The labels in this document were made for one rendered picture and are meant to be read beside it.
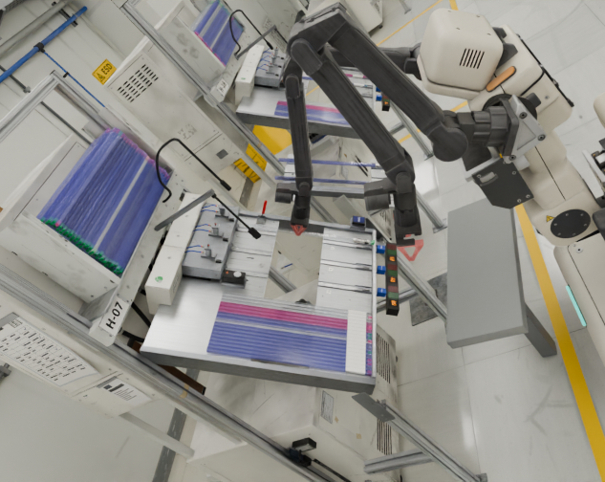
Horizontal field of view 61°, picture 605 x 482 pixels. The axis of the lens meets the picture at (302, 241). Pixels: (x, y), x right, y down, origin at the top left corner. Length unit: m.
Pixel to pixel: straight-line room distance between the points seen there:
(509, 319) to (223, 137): 1.75
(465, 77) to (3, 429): 2.60
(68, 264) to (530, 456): 1.67
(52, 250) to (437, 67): 1.12
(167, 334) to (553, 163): 1.22
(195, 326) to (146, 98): 1.45
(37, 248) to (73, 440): 1.75
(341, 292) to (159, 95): 1.47
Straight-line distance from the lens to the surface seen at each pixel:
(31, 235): 1.57
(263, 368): 1.57
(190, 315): 1.71
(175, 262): 1.76
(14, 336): 1.78
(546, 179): 1.50
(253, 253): 1.89
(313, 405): 1.87
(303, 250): 3.20
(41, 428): 3.11
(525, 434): 2.16
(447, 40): 1.25
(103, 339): 1.57
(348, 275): 1.86
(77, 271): 1.61
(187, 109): 2.75
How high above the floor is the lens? 1.85
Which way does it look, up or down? 29 degrees down
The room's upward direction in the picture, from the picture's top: 46 degrees counter-clockwise
